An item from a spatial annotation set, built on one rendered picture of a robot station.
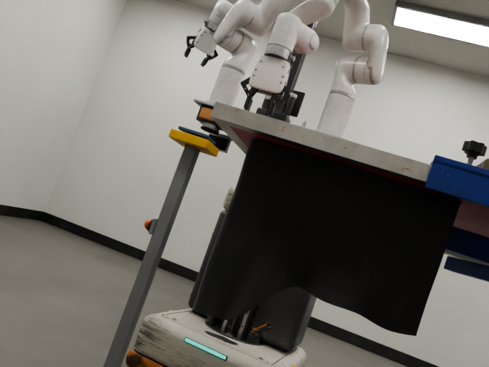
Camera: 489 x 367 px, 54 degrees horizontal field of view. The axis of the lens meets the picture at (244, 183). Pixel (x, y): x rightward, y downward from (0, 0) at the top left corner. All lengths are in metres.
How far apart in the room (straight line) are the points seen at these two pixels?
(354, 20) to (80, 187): 4.67
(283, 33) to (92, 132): 4.80
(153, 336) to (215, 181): 3.47
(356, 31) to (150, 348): 1.43
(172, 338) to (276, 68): 1.15
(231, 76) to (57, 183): 4.49
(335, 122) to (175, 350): 1.07
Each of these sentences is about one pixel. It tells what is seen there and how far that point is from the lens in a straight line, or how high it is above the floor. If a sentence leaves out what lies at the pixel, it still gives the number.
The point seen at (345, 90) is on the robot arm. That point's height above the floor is 1.31.
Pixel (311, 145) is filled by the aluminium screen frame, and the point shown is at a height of 0.96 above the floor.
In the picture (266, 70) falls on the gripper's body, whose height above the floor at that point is 1.18.
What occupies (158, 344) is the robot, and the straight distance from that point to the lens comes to 2.06.
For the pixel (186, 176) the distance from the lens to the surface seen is 1.51.
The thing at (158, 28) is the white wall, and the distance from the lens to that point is 6.17.
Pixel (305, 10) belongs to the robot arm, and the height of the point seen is 1.44.
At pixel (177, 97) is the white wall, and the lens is 5.75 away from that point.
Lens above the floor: 0.75
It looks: 5 degrees up
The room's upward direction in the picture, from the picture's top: 20 degrees clockwise
